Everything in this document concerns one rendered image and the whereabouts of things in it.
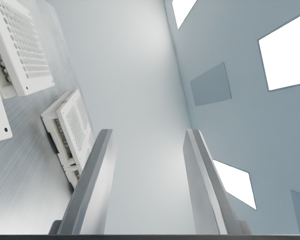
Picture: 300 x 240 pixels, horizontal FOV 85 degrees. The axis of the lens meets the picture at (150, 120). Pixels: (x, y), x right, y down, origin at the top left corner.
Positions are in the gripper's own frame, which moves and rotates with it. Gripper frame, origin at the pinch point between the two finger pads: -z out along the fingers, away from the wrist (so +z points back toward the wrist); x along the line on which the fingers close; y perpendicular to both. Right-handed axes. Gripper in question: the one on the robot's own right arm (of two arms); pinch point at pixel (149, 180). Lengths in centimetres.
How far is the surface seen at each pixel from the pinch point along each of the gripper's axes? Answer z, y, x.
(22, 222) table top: -9.2, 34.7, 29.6
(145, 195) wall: -173, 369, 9
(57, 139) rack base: -40, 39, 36
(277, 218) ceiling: -77, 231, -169
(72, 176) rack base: -34, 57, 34
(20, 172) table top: -18.7, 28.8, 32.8
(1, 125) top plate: -16.4, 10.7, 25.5
